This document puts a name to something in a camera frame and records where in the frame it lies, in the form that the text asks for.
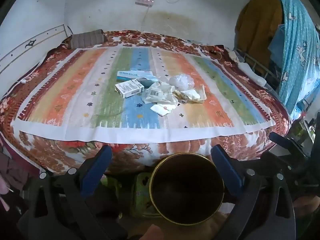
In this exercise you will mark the blue printed cloth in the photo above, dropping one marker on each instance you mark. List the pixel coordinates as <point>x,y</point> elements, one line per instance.
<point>297,50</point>

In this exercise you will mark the small white box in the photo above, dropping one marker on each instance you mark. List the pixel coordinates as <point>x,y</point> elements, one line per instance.
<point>128,88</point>

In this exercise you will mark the green patterned tin box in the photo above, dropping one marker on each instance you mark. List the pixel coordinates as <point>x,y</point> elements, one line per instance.
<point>141,195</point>

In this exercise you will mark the white plastic wrapper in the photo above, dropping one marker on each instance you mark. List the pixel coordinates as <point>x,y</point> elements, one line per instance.
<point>158,93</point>

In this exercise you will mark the grey striped pillow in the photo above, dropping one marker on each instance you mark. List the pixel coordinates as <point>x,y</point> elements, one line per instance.
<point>86,39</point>

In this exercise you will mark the yellowish food wrapper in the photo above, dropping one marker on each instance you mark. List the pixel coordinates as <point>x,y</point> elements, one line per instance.
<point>203,93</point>

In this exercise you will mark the mustard hanging garment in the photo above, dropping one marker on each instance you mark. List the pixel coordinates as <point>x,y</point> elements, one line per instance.
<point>257,22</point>

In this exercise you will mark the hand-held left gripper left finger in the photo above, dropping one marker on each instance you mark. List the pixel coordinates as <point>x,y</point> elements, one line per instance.
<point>97,173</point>

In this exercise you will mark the white folded cloth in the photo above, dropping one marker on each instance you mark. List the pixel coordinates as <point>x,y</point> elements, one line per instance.
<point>252,73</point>

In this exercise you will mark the brown floral blanket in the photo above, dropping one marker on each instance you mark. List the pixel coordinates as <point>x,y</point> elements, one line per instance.
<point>45,155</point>

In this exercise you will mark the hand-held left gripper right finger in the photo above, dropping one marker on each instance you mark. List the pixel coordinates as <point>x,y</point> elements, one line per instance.
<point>228,173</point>

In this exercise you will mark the long blue white box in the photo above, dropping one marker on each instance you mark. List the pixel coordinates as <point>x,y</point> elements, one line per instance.
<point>132,75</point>

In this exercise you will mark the white headboard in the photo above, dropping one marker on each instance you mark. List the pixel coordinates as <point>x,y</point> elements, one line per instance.
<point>32,45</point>

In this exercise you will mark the striped colourful cloth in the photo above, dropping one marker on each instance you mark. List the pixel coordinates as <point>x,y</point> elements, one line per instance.
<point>75,100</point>

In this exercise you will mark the wall power strip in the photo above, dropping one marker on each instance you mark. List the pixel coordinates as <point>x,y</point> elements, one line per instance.
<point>144,1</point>

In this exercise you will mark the metal bed rail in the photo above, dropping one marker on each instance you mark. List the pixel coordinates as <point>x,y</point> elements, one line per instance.
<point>260,67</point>

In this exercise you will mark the dark bin with gold rim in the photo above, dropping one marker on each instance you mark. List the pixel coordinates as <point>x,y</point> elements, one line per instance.
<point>187,190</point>

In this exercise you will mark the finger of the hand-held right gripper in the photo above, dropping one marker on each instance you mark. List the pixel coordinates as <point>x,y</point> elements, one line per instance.
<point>280,138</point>
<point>277,162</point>

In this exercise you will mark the clear plastic bag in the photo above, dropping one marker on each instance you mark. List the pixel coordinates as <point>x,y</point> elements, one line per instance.
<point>181,81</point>

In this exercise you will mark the white paper packet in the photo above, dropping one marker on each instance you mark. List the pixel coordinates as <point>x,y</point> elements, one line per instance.
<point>160,109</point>

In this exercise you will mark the person's right hand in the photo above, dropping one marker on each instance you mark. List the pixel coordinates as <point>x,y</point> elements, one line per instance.
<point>306,206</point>

